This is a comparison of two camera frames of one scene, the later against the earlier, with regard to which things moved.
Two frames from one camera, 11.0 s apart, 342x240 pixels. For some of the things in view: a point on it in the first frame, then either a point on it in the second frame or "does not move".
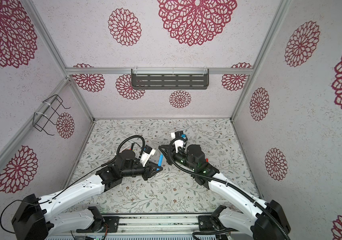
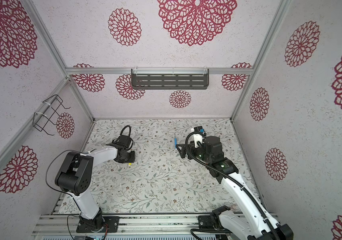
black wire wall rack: [40, 120] does not move
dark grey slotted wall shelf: [170, 78] does not move
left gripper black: [148, 168] → [132, 159]
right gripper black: [166, 149] → [192, 149]
